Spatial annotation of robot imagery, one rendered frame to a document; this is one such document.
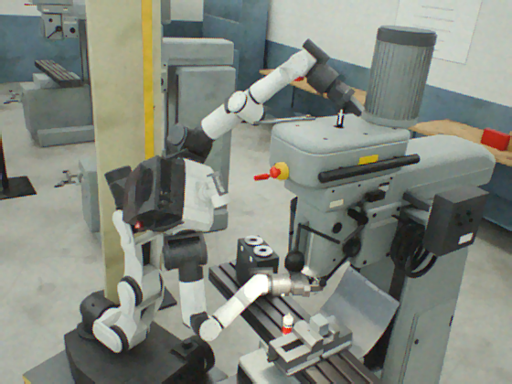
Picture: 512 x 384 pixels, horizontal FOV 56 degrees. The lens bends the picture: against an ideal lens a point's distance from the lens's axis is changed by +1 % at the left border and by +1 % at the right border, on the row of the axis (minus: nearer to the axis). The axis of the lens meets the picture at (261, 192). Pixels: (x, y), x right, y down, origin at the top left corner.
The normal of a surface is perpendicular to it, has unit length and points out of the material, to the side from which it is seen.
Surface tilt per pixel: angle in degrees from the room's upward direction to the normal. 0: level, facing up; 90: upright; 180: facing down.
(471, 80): 90
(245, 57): 90
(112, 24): 90
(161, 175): 58
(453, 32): 90
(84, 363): 0
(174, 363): 0
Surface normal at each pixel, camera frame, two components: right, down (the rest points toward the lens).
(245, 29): 0.55, 0.39
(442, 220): -0.83, 0.17
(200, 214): 0.72, -0.22
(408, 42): -0.14, 0.40
